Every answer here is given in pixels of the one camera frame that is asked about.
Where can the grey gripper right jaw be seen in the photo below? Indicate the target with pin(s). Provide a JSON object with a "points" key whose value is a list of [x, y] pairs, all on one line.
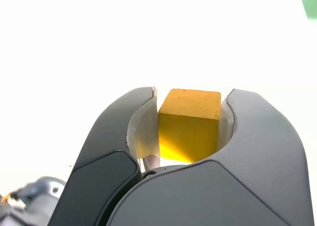
{"points": [[247, 174]]}

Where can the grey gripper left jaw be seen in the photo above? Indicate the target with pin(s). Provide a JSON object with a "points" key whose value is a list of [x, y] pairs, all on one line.
{"points": [[104, 149]]}

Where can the yellow cube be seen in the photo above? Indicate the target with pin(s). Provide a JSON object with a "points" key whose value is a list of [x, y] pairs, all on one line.
{"points": [[188, 127]]}

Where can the green cube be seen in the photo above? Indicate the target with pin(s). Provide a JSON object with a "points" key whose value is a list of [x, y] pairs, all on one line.
{"points": [[310, 0]]}

